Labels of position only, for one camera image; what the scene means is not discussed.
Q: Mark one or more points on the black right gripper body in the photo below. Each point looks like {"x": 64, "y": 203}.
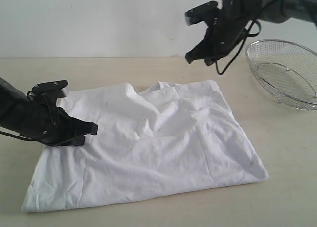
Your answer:
{"x": 226, "y": 34}

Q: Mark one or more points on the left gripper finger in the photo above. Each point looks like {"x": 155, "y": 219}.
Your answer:
{"x": 76, "y": 141}
{"x": 81, "y": 128}

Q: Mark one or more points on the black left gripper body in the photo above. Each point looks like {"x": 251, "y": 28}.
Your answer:
{"x": 46, "y": 124}

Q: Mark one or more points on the white t-shirt red print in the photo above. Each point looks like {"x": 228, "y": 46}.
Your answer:
{"x": 168, "y": 139}

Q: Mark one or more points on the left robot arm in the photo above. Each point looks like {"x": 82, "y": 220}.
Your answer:
{"x": 9, "y": 93}

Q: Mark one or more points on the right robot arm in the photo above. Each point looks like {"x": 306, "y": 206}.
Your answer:
{"x": 273, "y": 11}

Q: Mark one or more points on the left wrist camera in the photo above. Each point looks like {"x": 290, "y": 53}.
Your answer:
{"x": 54, "y": 89}

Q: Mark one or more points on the wire mesh basket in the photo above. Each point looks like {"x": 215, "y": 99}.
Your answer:
{"x": 286, "y": 70}

